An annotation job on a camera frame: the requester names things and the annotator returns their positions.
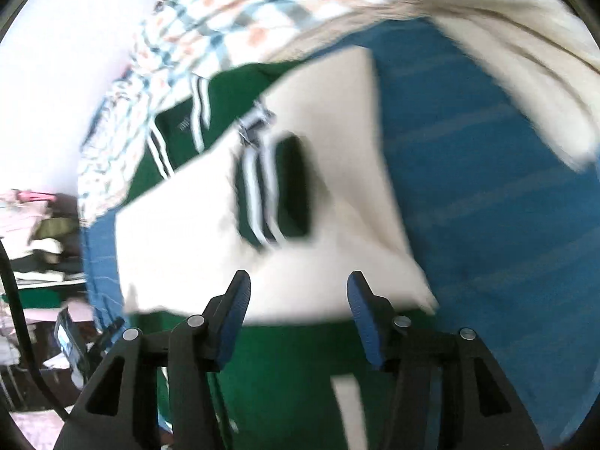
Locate green and white varsity jacket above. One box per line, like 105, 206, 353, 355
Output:
115, 48, 441, 450

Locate pile of clothes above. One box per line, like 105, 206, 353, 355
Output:
0, 188, 87, 291

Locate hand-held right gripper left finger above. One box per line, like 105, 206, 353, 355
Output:
53, 270, 252, 450

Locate smartphone on black stand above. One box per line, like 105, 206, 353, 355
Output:
53, 307, 126, 387

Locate black cable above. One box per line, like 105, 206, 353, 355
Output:
0, 239, 71, 422

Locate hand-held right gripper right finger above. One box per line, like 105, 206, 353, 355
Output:
347, 271, 547, 450

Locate blue striped bed sheet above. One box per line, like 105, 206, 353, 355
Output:
81, 18, 600, 446

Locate cream white blanket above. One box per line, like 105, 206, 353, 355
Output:
393, 0, 600, 173

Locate plaid patterned blanket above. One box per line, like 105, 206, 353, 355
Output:
77, 0, 423, 228

